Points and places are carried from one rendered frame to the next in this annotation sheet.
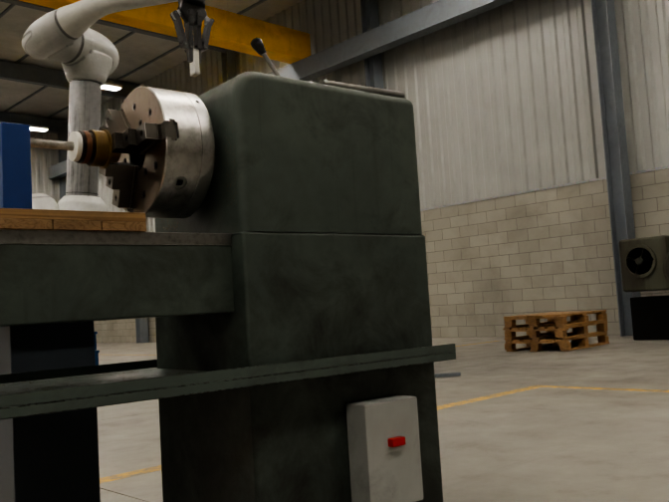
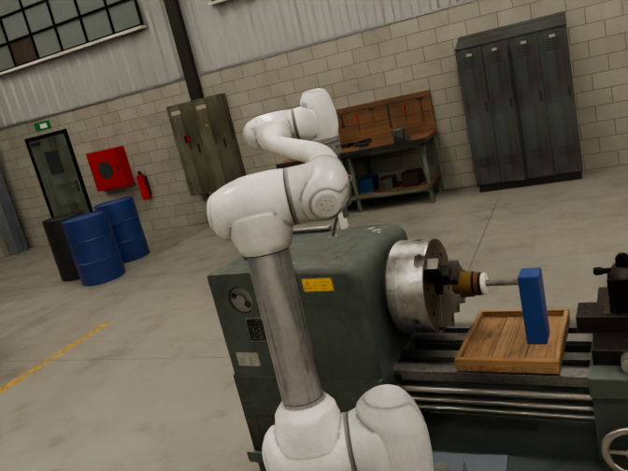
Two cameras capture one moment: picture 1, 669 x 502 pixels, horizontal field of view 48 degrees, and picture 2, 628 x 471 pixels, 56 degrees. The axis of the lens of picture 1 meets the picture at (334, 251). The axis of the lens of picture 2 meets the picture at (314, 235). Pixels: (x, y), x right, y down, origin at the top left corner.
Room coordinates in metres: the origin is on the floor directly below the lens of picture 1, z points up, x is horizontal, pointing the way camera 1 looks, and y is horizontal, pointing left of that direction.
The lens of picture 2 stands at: (2.77, 2.06, 1.79)
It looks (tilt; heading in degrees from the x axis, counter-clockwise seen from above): 14 degrees down; 250
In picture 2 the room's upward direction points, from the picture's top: 13 degrees counter-clockwise
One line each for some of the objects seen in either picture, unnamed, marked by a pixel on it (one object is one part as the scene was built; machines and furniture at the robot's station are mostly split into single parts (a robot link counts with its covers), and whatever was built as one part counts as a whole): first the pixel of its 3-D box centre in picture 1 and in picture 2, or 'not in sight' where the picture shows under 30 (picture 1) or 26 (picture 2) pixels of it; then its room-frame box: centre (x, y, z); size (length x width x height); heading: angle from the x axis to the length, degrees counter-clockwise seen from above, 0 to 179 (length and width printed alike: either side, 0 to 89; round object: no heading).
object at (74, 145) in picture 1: (49, 143); (502, 282); (1.66, 0.62, 1.08); 0.13 x 0.07 x 0.07; 129
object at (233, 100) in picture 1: (285, 173); (319, 296); (2.09, 0.12, 1.06); 0.59 x 0.48 x 0.39; 129
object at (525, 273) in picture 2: (11, 178); (534, 306); (1.61, 0.69, 1.00); 0.08 x 0.06 x 0.23; 39
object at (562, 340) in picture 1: (557, 330); not in sight; (9.61, -2.76, 0.22); 1.25 x 0.86 x 0.44; 136
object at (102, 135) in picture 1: (97, 148); (467, 283); (1.73, 0.54, 1.08); 0.09 x 0.09 x 0.09; 39
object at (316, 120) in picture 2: not in sight; (315, 115); (2.04, 0.35, 1.71); 0.13 x 0.11 x 0.16; 154
